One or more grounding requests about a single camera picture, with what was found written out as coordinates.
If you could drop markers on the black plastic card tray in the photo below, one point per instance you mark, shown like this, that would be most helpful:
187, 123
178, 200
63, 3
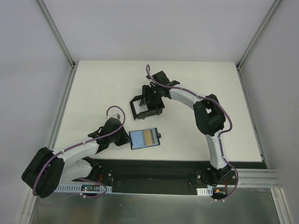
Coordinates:
146, 107

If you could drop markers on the left aluminium frame post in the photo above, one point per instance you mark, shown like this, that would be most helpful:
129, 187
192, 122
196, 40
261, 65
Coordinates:
55, 32

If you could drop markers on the right white cable duct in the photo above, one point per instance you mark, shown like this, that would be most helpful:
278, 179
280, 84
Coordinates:
204, 191

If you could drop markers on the left white cable duct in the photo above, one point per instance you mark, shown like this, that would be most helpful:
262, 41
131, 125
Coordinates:
82, 188

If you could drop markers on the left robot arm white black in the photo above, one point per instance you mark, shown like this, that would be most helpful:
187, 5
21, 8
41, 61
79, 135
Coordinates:
51, 167

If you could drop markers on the blue leather card holder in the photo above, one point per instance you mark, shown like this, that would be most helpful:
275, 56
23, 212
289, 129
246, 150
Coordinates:
137, 140

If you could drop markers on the white cable duct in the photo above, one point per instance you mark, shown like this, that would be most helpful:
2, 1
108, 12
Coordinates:
82, 188
204, 191

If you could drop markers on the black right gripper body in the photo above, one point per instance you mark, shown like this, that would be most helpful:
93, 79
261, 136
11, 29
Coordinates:
152, 102

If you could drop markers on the right aluminium frame post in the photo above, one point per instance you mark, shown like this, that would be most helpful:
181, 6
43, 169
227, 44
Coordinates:
258, 33

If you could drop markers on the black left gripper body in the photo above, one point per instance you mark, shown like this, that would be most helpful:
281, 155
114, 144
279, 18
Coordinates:
123, 137

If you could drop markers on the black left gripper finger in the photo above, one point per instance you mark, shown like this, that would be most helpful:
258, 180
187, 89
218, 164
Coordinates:
121, 142
124, 135

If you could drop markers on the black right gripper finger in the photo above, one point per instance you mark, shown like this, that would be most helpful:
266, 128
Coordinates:
146, 92
145, 99

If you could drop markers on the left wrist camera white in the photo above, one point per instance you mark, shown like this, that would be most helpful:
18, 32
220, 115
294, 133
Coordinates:
114, 116

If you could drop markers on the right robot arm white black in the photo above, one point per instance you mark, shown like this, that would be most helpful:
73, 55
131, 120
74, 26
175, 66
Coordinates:
209, 117

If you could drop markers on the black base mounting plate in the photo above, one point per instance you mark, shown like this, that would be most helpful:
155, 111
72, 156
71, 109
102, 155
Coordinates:
173, 188

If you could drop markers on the aluminium frame post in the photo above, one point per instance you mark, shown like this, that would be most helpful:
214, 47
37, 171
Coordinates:
55, 32
258, 33

